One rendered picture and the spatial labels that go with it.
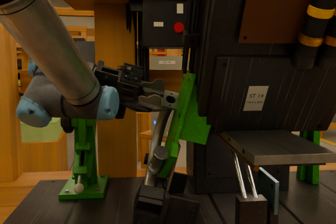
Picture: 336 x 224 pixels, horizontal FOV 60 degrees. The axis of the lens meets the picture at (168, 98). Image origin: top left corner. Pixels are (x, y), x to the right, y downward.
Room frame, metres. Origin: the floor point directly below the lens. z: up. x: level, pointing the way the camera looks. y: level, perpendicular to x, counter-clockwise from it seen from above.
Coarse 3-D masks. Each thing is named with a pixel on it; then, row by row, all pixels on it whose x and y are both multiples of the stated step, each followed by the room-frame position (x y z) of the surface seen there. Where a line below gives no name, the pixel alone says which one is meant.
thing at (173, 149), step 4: (172, 144) 0.67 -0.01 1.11; (176, 144) 0.67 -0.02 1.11; (168, 148) 0.69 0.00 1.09; (172, 148) 0.66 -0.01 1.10; (176, 148) 0.66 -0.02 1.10; (168, 152) 0.67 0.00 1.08; (172, 152) 0.65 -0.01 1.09; (176, 152) 0.65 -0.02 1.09; (168, 156) 0.66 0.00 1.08; (172, 156) 0.64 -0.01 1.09; (176, 156) 0.64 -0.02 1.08; (168, 160) 0.65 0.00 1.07; (172, 160) 0.65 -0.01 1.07; (164, 164) 0.68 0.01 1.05; (168, 164) 0.66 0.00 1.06; (172, 164) 0.66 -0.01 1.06; (164, 168) 0.68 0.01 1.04; (168, 168) 0.68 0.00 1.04; (160, 172) 0.71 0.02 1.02; (164, 172) 0.69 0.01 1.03; (168, 172) 0.69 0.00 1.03; (160, 176) 0.70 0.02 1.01; (164, 176) 0.70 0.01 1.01
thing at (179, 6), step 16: (144, 0) 0.94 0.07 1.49; (160, 0) 0.94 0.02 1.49; (176, 0) 0.94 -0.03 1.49; (144, 16) 0.93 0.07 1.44; (160, 16) 0.94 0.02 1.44; (176, 16) 0.94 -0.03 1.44; (192, 16) 0.95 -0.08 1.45; (144, 32) 0.93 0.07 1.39; (160, 32) 0.94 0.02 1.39; (176, 32) 0.94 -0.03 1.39; (160, 48) 1.05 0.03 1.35; (176, 48) 1.05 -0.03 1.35
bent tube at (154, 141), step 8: (168, 96) 0.78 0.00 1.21; (176, 96) 0.77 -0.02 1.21; (168, 104) 0.75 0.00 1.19; (176, 104) 0.75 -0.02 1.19; (160, 112) 0.80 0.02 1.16; (168, 112) 0.78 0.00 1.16; (160, 120) 0.81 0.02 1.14; (160, 128) 0.82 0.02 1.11; (152, 136) 0.82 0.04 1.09; (160, 136) 0.82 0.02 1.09; (152, 144) 0.80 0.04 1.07; (160, 144) 0.81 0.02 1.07; (152, 152) 0.78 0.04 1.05; (152, 176) 0.73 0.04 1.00; (152, 184) 0.71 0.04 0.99
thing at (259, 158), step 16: (240, 144) 0.58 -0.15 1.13; (256, 144) 0.58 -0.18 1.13; (272, 144) 0.58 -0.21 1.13; (288, 144) 0.58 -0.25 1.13; (304, 144) 0.58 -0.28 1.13; (256, 160) 0.51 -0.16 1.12; (272, 160) 0.51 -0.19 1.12; (288, 160) 0.52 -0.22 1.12; (304, 160) 0.52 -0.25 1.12; (320, 160) 0.52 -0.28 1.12
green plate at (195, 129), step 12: (192, 84) 0.68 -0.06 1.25; (180, 96) 0.74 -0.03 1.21; (192, 96) 0.69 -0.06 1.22; (180, 108) 0.69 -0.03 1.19; (192, 108) 0.69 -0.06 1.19; (180, 120) 0.67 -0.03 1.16; (192, 120) 0.69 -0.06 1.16; (204, 120) 0.69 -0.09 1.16; (168, 132) 0.77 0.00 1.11; (180, 132) 0.69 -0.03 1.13; (192, 132) 0.69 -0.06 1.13; (204, 132) 0.69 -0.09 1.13; (168, 144) 0.72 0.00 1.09; (204, 144) 0.69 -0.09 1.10
